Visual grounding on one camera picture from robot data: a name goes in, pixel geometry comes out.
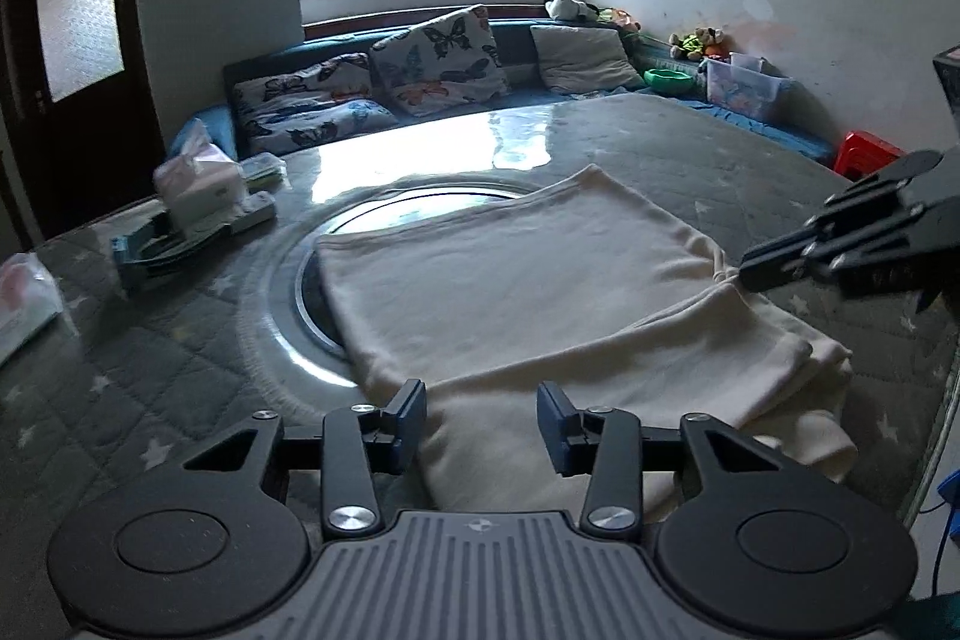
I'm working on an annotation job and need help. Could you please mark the white tissue box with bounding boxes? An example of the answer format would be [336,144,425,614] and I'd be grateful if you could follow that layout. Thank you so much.
[154,119,248,229]

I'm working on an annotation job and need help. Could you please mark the blue watch with black strap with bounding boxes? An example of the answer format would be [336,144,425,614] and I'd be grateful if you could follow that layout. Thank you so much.
[112,216,233,289]

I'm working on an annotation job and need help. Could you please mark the cream cloth garment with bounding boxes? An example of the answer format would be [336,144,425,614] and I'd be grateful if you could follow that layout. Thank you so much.
[315,164,860,521]

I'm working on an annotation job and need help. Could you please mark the square butterfly print pillow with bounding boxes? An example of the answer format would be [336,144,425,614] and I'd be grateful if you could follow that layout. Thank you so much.
[367,5,509,118]

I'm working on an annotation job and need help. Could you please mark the blue cable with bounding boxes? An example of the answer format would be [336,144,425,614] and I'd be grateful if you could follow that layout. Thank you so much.
[930,471,960,596]

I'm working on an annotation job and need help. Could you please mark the red plastic stool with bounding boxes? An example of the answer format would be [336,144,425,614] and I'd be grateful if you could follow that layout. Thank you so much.
[834,130,908,180]

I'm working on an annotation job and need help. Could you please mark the grey cushion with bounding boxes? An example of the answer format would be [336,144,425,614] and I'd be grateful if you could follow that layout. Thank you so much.
[529,25,637,94]

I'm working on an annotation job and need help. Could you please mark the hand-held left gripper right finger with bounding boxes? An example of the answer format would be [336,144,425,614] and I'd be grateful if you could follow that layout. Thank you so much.
[536,381,785,536]

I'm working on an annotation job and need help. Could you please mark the panda plush toy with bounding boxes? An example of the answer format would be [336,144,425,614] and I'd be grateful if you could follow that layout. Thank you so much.
[544,0,601,22]

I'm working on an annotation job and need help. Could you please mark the clear plastic storage box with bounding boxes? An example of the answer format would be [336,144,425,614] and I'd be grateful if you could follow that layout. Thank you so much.
[701,53,792,124]

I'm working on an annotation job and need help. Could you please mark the green bowl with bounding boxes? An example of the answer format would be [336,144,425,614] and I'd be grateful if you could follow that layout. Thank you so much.
[643,68,695,94]

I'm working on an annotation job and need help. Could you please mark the dark teal sofa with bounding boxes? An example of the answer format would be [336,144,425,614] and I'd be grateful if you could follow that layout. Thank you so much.
[169,17,837,161]

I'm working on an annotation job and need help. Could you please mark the flat butterfly print pillow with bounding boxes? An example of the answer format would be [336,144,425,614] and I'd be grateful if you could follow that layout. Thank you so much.
[234,53,398,157]

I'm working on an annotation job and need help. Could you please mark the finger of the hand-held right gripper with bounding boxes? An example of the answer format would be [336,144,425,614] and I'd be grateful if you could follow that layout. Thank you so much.
[739,227,931,300]
[802,149,946,236]

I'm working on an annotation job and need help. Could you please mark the plastic-wrapped tissue pack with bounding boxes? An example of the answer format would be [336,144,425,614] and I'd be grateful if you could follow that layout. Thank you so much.
[0,254,65,367]

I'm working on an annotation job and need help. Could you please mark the dark wooden door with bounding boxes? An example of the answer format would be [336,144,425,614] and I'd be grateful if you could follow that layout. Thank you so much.
[0,0,166,236]

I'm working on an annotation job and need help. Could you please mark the white remote control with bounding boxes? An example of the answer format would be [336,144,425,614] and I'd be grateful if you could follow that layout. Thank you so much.
[225,194,278,236]

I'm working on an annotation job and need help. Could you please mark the green and yellow plush toys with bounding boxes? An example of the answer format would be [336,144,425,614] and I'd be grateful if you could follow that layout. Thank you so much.
[667,26,730,62]

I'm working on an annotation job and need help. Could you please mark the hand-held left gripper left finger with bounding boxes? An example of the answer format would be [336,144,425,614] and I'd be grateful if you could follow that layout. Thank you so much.
[184,379,428,537]

